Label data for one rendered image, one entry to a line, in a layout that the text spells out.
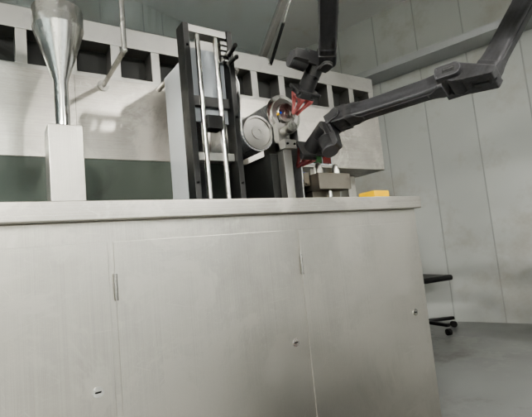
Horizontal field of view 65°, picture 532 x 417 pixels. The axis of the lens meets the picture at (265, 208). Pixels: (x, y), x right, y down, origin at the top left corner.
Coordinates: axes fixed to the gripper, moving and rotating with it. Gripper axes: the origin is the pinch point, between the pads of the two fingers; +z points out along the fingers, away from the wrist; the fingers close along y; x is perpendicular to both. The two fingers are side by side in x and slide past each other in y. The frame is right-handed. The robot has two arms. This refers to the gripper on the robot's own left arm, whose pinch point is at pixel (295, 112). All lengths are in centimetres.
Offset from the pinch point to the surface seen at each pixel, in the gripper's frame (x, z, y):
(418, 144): 116, 55, 241
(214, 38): 5.8, -16.1, -35.3
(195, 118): -14.1, 1.5, -43.1
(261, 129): -1.9, 7.6, -12.5
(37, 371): -65, 32, -83
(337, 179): -16.7, 16.1, 18.4
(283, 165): -13.9, 13.9, -6.5
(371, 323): -68, 34, 5
